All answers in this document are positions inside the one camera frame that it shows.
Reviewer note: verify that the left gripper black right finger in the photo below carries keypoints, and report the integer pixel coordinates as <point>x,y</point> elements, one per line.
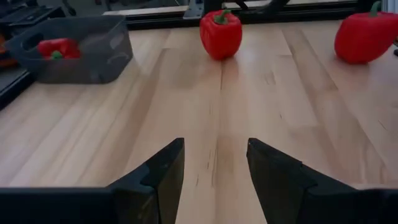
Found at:
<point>280,186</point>

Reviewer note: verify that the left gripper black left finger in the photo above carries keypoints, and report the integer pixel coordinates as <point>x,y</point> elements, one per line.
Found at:
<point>161,186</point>

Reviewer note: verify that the small red bell pepper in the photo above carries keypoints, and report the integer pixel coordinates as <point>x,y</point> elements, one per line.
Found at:
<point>220,37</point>

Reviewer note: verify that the dark red bell pepper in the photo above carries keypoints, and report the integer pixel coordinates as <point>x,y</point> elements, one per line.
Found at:
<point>363,37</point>

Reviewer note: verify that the large red bell pepper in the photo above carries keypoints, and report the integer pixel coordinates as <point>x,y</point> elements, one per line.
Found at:
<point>62,46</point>

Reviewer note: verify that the grey translucent plastic basket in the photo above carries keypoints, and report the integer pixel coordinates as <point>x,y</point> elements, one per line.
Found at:
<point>99,65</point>

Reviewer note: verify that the black equipment case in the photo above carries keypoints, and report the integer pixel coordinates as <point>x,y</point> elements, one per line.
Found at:
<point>28,15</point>

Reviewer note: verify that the silver metal corner bracket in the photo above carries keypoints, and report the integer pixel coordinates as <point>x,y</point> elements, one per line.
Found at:
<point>193,9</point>

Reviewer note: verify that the black diagonal frame brace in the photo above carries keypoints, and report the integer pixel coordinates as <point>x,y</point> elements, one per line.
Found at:
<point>275,4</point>

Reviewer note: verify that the black upright frame post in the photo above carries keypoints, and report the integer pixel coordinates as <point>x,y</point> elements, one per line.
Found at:
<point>213,4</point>

